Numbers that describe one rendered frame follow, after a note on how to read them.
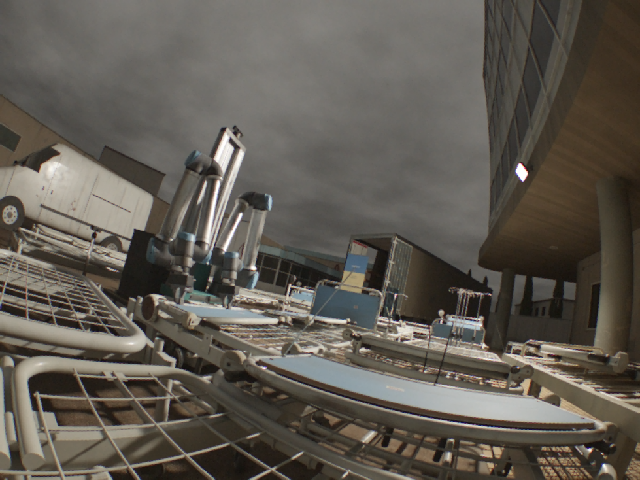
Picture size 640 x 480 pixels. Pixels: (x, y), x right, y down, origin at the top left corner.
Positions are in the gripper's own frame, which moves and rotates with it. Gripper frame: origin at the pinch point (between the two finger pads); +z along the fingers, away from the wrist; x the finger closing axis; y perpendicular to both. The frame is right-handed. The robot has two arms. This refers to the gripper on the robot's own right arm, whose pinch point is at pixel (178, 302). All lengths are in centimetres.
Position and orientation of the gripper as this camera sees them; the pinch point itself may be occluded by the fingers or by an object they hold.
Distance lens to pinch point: 140.5
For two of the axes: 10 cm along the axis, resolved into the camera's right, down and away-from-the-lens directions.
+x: -9.6, 0.3, 2.8
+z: -0.5, 9.7, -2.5
